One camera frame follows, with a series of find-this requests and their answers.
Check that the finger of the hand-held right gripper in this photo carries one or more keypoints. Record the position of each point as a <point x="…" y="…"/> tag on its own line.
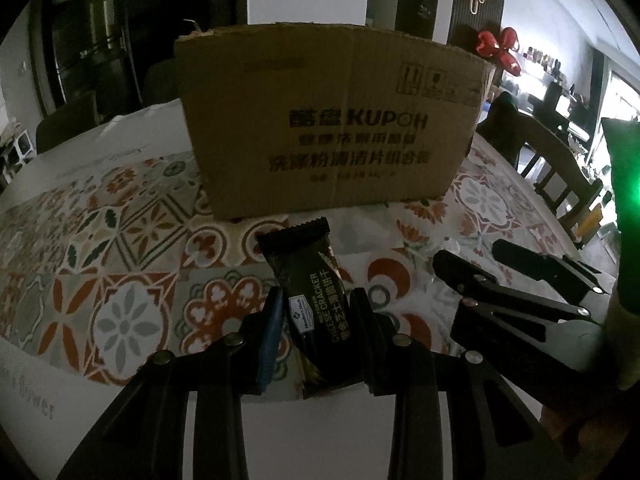
<point x="525" y="256"/>
<point x="465" y="275"/>

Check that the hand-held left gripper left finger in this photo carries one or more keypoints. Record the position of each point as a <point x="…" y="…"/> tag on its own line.
<point x="272" y="330"/>

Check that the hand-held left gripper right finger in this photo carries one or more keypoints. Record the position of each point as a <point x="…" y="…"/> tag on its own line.
<point x="361" y="330"/>

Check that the black cracker packet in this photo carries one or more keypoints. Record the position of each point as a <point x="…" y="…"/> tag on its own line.
<point x="315" y="290"/>

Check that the brown cardboard box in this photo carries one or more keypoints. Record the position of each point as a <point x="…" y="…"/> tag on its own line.
<point x="325" y="110"/>

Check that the dark wooden chair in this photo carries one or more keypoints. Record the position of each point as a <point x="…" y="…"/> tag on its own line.
<point x="550" y="160"/>

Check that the white sideboard with trinkets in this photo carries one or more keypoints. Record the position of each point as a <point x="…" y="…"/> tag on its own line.
<point x="555" y="90"/>

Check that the patterned floral table mat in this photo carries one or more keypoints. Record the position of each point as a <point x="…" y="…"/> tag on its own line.
<point x="125" y="260"/>

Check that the red foil balloon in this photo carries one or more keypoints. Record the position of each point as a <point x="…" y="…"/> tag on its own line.
<point x="497" y="47"/>

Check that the dark upholstered chair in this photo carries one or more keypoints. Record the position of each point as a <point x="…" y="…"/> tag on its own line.
<point x="162" y="82"/>
<point x="65" y="122"/>

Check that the dark interior door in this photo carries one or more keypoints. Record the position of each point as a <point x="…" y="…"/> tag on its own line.
<point x="421" y="0"/>

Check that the small white shelf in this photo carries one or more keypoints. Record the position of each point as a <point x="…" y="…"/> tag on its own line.
<point x="17" y="152"/>

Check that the dark glass door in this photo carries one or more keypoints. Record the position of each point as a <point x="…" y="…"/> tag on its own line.
<point x="125" y="25"/>

